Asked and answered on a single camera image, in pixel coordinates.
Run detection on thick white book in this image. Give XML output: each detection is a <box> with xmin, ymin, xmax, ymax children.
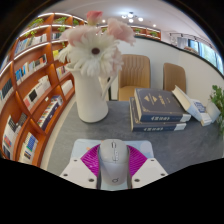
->
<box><xmin>171</xmin><ymin>85</ymin><xmax>213</xmax><ymax>127</ymax></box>

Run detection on green leafy plant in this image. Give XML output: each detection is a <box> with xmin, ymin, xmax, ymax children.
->
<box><xmin>209</xmin><ymin>84</ymin><xmax>224</xmax><ymax>134</ymax></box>

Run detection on pink and white flowers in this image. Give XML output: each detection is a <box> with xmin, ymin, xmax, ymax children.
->
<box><xmin>57</xmin><ymin>10</ymin><xmax>137</xmax><ymax>79</ymax></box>

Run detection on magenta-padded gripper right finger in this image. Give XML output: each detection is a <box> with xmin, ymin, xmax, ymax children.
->
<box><xmin>126</xmin><ymin>144</ymin><xmax>169</xmax><ymax>190</ymax></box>

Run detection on tan upholstered chair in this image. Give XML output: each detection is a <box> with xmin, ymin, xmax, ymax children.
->
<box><xmin>162</xmin><ymin>62</ymin><xmax>187</xmax><ymax>94</ymax></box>
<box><xmin>117</xmin><ymin>54</ymin><xmax>152</xmax><ymax>102</ymax></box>

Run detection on orange wooden shelf unit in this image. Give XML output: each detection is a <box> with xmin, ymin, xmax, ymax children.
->
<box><xmin>0</xmin><ymin>12</ymin><xmax>163</xmax><ymax>168</ymax></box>

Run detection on ceiling lamp with bulbs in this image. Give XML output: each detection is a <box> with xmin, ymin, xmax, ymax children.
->
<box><xmin>121</xmin><ymin>11</ymin><xmax>144</xmax><ymax>24</ymax></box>

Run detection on large glass window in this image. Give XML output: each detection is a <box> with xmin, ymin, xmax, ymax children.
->
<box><xmin>186</xmin><ymin>38</ymin><xmax>224</xmax><ymax>73</ymax></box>

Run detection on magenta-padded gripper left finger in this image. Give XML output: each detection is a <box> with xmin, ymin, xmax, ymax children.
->
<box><xmin>59</xmin><ymin>143</ymin><xmax>101</xmax><ymax>190</ymax></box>

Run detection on light grey computer mouse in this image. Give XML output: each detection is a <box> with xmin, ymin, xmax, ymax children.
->
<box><xmin>98</xmin><ymin>138</ymin><xmax>130</xmax><ymax>191</ymax></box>

